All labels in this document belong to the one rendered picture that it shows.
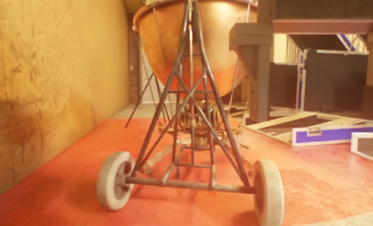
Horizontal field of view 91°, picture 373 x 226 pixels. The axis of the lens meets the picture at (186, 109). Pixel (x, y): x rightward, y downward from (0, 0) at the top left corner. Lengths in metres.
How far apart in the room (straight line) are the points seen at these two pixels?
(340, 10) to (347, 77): 3.02
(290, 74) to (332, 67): 1.01
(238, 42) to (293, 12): 0.06
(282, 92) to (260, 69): 3.63
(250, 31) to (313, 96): 2.70
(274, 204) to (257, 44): 0.47
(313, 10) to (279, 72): 3.58
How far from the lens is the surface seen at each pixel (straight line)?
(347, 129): 1.97
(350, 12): 0.25
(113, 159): 0.69
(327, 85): 3.03
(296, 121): 2.43
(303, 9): 0.23
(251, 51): 0.22
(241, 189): 0.67
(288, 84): 3.91
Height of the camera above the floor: 0.42
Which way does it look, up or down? 5 degrees down
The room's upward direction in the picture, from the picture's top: straight up
